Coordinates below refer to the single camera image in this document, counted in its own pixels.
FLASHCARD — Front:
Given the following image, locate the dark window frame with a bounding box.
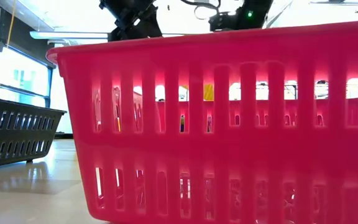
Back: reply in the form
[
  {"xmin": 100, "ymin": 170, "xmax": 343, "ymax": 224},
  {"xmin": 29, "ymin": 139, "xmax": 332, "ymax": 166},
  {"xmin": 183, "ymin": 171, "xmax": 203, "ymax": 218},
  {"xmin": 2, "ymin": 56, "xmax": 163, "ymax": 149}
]
[{"xmin": 0, "ymin": 43, "xmax": 54, "ymax": 108}]

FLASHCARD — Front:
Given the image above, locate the black slotted plastic basket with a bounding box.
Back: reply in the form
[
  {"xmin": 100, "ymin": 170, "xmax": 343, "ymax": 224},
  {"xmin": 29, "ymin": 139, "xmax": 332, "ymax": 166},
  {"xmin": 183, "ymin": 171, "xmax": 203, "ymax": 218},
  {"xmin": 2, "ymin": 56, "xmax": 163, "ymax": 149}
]
[{"xmin": 0, "ymin": 95, "xmax": 67, "ymax": 170}]

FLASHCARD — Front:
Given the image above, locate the yellow slotted plastic basket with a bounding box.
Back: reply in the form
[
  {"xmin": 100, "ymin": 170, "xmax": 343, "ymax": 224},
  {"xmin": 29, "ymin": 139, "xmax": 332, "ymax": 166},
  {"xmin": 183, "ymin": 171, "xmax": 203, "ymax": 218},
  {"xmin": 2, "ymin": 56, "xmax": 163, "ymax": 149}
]
[{"xmin": 203, "ymin": 83, "xmax": 214, "ymax": 101}]

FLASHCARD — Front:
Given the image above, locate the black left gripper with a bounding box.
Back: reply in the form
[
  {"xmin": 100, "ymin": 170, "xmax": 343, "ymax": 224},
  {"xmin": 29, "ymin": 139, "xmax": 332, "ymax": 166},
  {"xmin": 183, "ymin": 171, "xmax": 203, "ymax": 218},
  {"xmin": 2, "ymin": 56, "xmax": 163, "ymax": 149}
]
[{"xmin": 99, "ymin": 0, "xmax": 163, "ymax": 42}]

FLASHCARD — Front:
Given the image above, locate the red slotted plastic basket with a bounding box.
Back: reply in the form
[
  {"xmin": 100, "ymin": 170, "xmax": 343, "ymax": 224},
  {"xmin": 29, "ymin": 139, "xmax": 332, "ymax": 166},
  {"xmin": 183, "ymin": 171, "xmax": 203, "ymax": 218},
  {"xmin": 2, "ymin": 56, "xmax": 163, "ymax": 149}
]
[{"xmin": 45, "ymin": 19, "xmax": 358, "ymax": 224}]

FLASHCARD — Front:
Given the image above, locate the yellow hanging cable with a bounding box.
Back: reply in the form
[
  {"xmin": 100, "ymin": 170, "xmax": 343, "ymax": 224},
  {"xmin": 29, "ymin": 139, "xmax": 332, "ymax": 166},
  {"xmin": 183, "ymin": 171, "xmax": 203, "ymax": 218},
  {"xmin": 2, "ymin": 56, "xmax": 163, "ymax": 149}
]
[{"xmin": 6, "ymin": 0, "xmax": 17, "ymax": 49}]

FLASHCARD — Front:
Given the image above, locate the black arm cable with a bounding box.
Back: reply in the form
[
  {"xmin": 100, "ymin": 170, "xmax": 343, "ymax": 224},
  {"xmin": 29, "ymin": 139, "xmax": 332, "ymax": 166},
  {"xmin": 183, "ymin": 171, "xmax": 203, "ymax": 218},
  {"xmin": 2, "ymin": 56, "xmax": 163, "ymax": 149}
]
[{"xmin": 180, "ymin": 0, "xmax": 222, "ymax": 20}]

